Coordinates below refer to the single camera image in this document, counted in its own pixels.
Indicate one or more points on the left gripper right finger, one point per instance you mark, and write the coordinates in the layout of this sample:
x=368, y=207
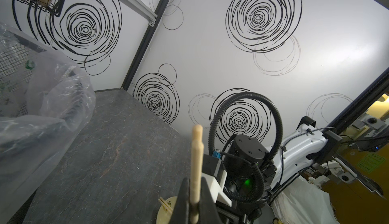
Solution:
x=207, y=208

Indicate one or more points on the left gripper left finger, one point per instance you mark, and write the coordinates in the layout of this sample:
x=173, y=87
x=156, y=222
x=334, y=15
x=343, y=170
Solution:
x=180, y=214

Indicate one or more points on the bamboo chopsticks pair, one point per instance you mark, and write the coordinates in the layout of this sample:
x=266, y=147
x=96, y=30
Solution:
x=165, y=205

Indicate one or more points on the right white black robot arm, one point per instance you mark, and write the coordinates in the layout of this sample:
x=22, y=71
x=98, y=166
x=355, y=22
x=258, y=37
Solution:
x=250, y=161

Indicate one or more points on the cream plate red black marks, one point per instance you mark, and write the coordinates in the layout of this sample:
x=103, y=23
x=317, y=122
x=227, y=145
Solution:
x=163, y=217

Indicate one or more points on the white plastic bag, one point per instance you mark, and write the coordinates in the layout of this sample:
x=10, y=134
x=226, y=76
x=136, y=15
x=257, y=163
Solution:
x=303, y=203

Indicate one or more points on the clear plastic bin liner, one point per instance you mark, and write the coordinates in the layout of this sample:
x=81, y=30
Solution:
x=60, y=103

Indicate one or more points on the black mesh trash bin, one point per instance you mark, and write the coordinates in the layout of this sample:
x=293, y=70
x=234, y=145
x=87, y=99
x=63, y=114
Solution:
x=16, y=69

